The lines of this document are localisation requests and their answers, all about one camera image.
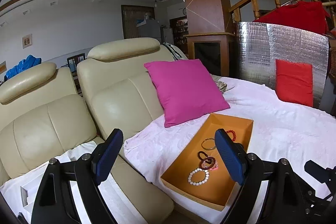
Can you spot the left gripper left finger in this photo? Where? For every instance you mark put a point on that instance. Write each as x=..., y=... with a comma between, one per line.
x=54, y=205

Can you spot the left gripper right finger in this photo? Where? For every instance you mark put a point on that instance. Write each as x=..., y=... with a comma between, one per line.
x=283, y=201

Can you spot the dark maroon bangle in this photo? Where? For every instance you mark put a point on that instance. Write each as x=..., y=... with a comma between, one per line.
x=207, y=163

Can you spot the cream leather armchair left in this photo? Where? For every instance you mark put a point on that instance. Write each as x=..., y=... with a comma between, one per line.
x=42, y=116

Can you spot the cream leather armchair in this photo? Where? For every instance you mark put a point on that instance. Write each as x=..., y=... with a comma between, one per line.
x=42, y=116
x=119, y=94

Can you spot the white textured bed cover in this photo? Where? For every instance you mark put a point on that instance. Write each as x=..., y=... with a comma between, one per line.
x=280, y=130

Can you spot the cream leather armchair right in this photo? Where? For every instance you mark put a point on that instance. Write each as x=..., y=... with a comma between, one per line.
x=119, y=94

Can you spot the orange cardboard tray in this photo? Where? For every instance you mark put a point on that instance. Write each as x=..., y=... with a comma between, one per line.
x=199, y=173

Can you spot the gold bangle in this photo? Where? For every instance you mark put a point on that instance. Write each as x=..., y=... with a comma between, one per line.
x=208, y=144

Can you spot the red pillow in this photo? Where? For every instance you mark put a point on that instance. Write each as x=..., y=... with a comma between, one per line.
x=294, y=82

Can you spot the blue plastic bag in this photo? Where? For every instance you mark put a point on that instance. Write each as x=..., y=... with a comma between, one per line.
x=27, y=63

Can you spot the magenta pillow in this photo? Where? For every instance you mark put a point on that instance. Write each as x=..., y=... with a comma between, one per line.
x=185, y=90

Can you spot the patterned grey cloth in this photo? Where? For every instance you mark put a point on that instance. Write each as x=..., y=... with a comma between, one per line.
x=222, y=86

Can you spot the silver foil insulation panel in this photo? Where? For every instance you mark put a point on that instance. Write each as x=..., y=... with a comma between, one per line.
x=261, y=44

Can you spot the wooden cabinet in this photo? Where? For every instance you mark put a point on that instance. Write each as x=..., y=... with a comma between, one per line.
x=218, y=52

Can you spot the red cloth on railing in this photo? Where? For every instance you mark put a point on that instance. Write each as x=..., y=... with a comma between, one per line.
x=309, y=16

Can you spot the framed wall picture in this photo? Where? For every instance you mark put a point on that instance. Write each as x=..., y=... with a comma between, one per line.
x=27, y=41

